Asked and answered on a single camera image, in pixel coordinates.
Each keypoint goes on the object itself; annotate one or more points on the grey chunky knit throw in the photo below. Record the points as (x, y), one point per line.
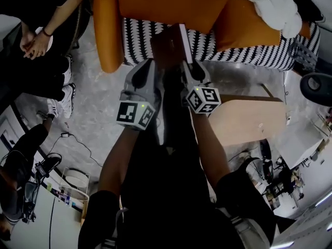
(303, 56)

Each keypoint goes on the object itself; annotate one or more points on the person's left forearm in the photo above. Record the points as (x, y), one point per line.
(116, 159)

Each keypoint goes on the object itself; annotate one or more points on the brown book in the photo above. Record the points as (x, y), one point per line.
(166, 45)

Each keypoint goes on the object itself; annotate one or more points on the orange sofa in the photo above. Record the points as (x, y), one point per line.
(109, 35)

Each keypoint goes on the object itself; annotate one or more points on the white round object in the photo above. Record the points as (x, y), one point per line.
(49, 44)

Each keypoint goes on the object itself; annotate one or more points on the white worktable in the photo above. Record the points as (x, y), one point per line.
(298, 144)

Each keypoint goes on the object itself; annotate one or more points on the dark wicker chair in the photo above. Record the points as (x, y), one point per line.
(77, 22)

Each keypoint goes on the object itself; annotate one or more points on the black white striped sofa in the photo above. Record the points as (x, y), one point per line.
(140, 40)

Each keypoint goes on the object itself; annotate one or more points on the white fluffy blanket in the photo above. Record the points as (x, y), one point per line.
(275, 6)

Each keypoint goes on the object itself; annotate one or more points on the white cabinet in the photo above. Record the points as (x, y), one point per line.
(62, 229)

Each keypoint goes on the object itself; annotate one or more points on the person's black trousers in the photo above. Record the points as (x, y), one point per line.
(179, 108)

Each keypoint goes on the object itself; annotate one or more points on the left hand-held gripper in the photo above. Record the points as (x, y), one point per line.
(127, 114)

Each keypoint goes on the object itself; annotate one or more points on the person's black shirt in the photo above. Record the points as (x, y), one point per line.
(168, 204)

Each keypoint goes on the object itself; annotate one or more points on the light wooden oval table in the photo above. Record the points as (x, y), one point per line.
(246, 121)

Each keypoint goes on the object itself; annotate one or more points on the person's right forearm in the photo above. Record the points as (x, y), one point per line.
(210, 149)

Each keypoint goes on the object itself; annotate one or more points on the grey oval pod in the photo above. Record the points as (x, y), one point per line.
(313, 83)

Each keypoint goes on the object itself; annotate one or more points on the orange cushion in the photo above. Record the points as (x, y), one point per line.
(241, 27)
(168, 4)

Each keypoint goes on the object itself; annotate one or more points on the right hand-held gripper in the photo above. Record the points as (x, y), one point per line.
(205, 97)

